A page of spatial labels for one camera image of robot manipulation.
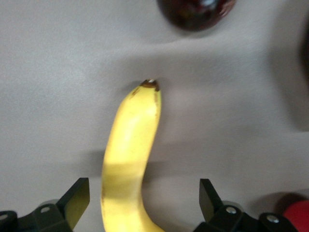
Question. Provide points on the red round pomegranate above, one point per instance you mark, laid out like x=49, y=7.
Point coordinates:
x=298, y=216

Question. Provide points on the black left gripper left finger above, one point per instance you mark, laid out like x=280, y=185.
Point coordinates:
x=70, y=210

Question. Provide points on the dark purple mangosteen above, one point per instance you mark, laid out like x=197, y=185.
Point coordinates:
x=195, y=13

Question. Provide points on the brown table cover sheet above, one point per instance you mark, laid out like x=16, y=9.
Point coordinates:
x=60, y=96

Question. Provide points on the yellow banana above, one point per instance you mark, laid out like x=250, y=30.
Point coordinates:
x=130, y=149

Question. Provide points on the red orange mango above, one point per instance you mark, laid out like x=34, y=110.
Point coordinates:
x=305, y=53

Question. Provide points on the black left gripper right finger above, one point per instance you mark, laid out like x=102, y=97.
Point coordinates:
x=217, y=217

